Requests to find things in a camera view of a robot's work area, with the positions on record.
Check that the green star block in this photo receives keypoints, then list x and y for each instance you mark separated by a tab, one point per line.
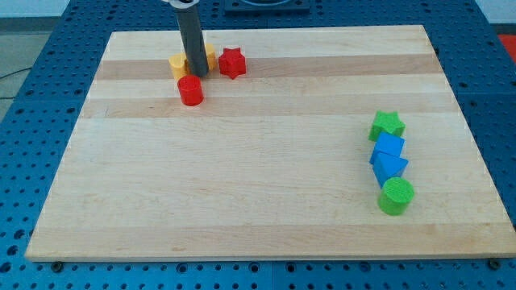
388	122

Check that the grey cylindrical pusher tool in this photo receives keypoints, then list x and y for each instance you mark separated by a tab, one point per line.
190	28

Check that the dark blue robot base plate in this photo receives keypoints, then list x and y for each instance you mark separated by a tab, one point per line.
265	6

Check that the blue cube block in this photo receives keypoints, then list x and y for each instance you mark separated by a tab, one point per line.
388	144

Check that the green cylinder block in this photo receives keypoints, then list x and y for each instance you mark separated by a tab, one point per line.
396	195

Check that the blue triangular prism block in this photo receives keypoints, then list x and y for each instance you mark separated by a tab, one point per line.
386	166

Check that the light wooden board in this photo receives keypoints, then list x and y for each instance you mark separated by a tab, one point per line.
274	164

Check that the red cylinder block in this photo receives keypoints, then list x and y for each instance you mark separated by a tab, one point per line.
190	90

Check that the red star block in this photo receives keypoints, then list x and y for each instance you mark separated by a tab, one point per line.
232	63

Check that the yellow heart block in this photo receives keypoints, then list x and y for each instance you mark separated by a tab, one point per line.
178	63

